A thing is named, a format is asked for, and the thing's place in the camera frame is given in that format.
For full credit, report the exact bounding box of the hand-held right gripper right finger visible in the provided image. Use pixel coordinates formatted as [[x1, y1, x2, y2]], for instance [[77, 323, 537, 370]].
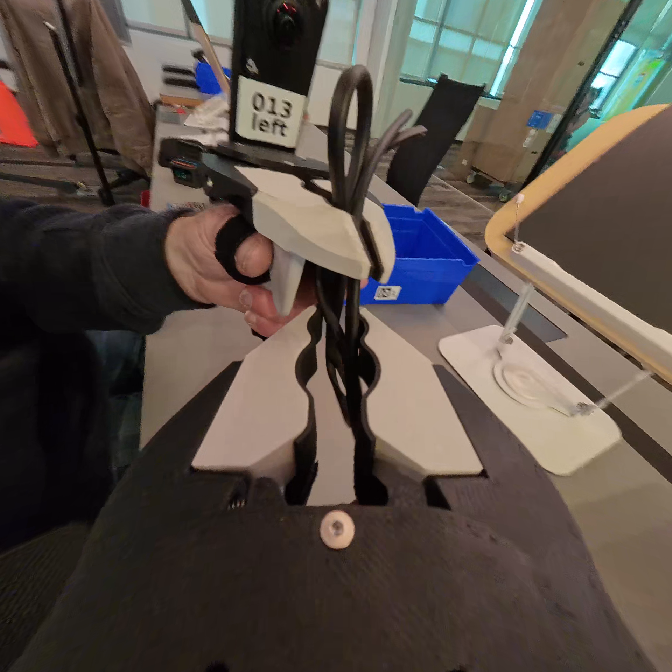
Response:
[[357, 308, 484, 478]]

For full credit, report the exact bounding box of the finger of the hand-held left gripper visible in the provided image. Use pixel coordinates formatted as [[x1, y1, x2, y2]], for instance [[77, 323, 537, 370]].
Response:
[[244, 166, 398, 282]]

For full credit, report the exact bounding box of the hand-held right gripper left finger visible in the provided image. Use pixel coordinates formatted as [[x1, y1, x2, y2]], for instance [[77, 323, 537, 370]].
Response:
[[192, 307, 321, 473]]

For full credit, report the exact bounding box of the black cable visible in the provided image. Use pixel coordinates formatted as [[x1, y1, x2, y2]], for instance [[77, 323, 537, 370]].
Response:
[[313, 65, 429, 496]]

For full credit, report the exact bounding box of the large blue bin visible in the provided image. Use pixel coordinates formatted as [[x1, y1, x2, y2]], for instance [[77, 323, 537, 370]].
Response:
[[363, 205, 482, 307]]

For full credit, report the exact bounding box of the person's left forearm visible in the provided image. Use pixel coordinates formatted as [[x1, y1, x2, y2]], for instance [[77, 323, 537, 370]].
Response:
[[0, 200, 211, 337]]

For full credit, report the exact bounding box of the person's left hand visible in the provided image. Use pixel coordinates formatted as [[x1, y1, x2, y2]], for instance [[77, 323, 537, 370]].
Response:
[[163, 203, 316, 339]]

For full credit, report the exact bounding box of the small blue bin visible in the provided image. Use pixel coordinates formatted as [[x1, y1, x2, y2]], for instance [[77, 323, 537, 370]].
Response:
[[195, 61, 234, 98]]

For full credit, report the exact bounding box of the brown padded seat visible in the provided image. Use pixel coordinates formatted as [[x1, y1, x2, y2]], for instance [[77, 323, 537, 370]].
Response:
[[0, 0, 158, 176]]

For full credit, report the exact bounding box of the cardboard panel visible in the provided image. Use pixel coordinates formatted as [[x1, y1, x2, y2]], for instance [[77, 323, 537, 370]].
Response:
[[462, 0, 633, 187]]

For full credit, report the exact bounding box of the black mesh chair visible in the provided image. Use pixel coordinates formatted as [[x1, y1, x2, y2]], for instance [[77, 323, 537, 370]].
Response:
[[0, 523, 108, 672]]

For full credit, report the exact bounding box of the black board with wooden rim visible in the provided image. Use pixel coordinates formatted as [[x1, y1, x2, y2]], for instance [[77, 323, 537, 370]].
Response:
[[485, 105, 672, 384]]

